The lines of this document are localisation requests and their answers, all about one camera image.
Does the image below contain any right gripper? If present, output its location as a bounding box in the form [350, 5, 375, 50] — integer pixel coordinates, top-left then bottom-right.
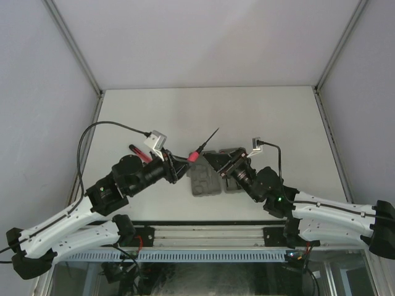
[202, 148, 262, 203]

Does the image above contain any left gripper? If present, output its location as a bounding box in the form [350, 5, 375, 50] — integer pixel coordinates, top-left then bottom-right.
[127, 148, 193, 197]

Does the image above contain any red screwdriver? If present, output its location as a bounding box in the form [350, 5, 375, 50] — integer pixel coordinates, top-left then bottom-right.
[187, 128, 219, 163]

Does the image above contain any grey plastic tool case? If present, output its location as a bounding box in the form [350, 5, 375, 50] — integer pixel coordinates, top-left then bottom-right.
[187, 148, 244, 197]

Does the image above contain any red utility knife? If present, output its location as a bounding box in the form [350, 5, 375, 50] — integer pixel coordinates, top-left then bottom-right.
[128, 144, 152, 163]

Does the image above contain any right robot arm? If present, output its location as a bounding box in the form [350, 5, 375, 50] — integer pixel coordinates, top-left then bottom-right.
[203, 149, 394, 260]

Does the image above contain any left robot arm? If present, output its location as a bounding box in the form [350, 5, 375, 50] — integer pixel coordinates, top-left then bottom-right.
[6, 150, 191, 280]

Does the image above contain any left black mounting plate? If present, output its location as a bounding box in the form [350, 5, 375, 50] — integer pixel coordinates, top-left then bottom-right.
[118, 226, 155, 247]

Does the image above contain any black mounting plate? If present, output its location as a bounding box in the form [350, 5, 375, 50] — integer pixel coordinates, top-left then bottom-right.
[118, 226, 155, 247]
[263, 227, 309, 249]

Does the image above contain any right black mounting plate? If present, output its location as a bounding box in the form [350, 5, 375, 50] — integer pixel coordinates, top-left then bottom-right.
[263, 227, 309, 249]

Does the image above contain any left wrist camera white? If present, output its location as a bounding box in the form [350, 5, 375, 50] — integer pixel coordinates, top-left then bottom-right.
[144, 130, 167, 161]

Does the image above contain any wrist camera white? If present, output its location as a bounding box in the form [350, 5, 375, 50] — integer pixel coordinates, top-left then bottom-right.
[247, 137, 263, 158]
[144, 130, 167, 161]

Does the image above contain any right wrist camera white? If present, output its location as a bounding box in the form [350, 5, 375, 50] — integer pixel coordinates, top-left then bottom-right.
[247, 137, 263, 158]

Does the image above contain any left black cable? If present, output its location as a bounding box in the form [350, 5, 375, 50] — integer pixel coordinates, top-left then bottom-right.
[0, 121, 152, 265]

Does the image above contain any aluminium front rail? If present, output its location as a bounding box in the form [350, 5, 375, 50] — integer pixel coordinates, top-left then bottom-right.
[70, 224, 379, 247]

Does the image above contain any left aluminium frame post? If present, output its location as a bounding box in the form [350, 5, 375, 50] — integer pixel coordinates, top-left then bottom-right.
[41, 1, 104, 199]

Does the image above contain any aluminium frame post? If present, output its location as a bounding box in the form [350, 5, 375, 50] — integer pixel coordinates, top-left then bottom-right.
[312, 0, 370, 203]
[41, 1, 104, 199]

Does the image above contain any grey slotted cable duct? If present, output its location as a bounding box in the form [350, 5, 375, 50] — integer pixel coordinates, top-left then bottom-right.
[64, 249, 286, 263]

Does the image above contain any right aluminium frame post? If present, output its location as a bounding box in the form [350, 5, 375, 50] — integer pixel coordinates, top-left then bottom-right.
[312, 0, 370, 203]

